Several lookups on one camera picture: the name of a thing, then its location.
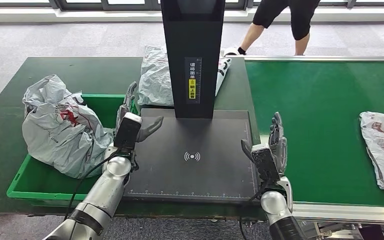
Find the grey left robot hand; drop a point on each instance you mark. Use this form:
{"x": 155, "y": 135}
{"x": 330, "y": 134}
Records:
{"x": 150, "y": 127}

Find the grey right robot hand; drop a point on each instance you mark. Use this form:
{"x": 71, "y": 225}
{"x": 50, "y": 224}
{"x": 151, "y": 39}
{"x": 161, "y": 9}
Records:
{"x": 279, "y": 149}

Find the white parcel with red logo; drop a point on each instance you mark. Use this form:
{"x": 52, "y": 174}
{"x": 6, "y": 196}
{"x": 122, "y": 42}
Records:
{"x": 62, "y": 149}

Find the grey parcel with brown-red smudge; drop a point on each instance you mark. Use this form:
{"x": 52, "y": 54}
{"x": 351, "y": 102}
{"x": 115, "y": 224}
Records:
{"x": 46, "y": 87}

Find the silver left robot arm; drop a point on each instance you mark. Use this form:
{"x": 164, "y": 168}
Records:
{"x": 106, "y": 195}

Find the crumpled plain grey parcel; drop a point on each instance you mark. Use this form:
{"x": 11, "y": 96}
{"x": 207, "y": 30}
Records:
{"x": 154, "y": 78}

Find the green conveyor belt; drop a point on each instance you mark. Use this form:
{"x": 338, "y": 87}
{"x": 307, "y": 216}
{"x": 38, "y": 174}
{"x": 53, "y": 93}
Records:
{"x": 311, "y": 99}

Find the white parcel with black print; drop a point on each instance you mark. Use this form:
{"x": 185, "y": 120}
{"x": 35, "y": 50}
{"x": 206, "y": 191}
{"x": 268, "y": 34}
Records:
{"x": 223, "y": 69}

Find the black inbound scanning machine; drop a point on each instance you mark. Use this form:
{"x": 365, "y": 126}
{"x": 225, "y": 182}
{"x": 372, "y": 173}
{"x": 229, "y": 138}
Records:
{"x": 192, "y": 33}

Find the black box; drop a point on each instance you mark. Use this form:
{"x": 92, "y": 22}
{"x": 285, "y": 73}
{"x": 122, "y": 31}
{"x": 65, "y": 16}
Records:
{"x": 372, "y": 233}

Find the dark green table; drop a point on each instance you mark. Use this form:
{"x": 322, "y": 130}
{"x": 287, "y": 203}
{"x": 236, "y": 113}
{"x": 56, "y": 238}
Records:
{"x": 79, "y": 73}

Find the small white rounded object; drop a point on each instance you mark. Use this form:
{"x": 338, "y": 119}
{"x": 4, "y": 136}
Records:
{"x": 230, "y": 52}

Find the green plastic crate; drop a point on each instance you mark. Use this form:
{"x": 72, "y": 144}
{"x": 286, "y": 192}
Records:
{"x": 39, "y": 185}

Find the person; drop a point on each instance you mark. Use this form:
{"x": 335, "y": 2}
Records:
{"x": 271, "y": 13}

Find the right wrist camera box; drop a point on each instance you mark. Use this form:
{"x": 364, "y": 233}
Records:
{"x": 265, "y": 162}

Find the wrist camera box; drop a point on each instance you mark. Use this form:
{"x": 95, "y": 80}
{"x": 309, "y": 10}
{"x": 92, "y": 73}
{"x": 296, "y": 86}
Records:
{"x": 265, "y": 162}
{"x": 128, "y": 132}

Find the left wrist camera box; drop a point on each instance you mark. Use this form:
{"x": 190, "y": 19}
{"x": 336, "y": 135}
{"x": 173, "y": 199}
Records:
{"x": 128, "y": 132}

